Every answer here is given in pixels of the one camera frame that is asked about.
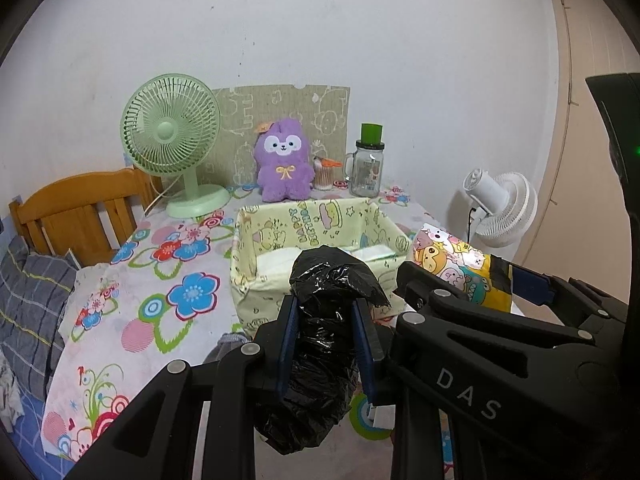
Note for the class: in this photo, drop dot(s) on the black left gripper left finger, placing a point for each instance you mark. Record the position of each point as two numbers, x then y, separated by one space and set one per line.
197 419

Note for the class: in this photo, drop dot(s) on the white standing fan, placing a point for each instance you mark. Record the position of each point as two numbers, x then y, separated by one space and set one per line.
505 207

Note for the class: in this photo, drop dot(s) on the grey rolled sock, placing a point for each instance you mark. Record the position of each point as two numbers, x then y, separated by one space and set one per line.
225 344

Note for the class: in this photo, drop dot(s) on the green desk fan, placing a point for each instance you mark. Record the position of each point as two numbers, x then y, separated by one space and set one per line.
168 128

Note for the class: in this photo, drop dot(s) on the white towel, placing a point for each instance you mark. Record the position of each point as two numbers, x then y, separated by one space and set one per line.
277 262

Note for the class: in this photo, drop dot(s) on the black plastic bag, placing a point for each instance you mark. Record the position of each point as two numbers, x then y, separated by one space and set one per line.
322 375

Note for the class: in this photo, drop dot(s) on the beige door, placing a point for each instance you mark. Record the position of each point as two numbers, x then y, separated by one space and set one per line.
581 228

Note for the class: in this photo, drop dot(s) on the glass jar with green lid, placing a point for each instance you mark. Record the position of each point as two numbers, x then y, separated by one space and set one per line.
363 167

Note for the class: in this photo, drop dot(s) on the grey plaid pillow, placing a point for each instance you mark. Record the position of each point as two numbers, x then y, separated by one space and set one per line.
34 292

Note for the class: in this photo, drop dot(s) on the yellow cartoon storage box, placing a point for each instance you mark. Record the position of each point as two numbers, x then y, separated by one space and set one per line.
344 223

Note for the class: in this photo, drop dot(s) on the purple plush toy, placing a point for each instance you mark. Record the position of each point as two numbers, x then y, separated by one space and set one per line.
282 155

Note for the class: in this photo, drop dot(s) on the white tissue pack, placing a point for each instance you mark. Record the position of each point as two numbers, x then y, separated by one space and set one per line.
371 253

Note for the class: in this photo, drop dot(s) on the floral tablecloth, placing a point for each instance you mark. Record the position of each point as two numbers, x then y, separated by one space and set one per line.
165 296

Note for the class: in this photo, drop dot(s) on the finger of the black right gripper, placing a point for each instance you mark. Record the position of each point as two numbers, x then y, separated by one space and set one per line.
482 406
585 312

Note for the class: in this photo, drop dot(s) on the colourful cartoon tissue pack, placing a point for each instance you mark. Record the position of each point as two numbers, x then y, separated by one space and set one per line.
484 279

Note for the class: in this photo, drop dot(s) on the toothpick holder with bird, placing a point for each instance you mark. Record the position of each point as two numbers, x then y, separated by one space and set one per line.
324 173

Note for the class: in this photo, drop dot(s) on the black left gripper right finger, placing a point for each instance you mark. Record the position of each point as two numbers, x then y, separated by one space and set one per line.
376 375

